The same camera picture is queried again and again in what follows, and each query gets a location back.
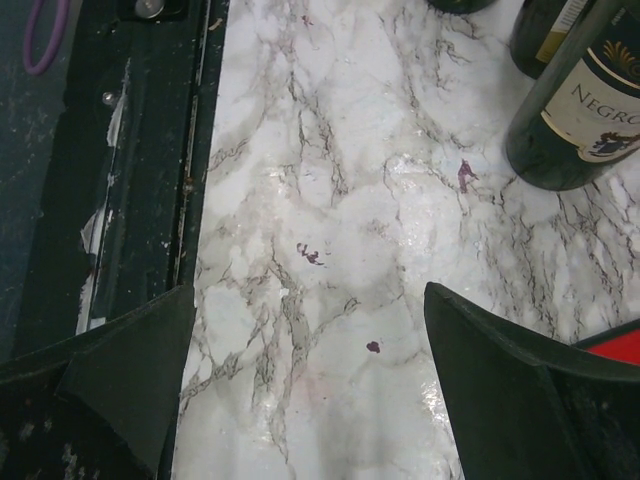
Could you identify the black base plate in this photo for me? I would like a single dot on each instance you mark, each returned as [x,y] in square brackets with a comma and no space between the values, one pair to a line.
[107,112]

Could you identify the green bottle white label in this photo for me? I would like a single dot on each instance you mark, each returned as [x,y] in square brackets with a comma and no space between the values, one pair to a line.
[581,116]

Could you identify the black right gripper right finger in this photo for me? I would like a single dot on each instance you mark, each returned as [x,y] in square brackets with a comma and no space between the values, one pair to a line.
[524,406]

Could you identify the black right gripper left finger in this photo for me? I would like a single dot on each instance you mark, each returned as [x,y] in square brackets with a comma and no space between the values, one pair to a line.
[99,405]

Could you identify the red black corkscrew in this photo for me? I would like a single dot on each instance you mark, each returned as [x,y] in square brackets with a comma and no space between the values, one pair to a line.
[621,346]

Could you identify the dark red wine bottle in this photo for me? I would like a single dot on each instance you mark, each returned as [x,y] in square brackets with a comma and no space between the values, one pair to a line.
[540,28]

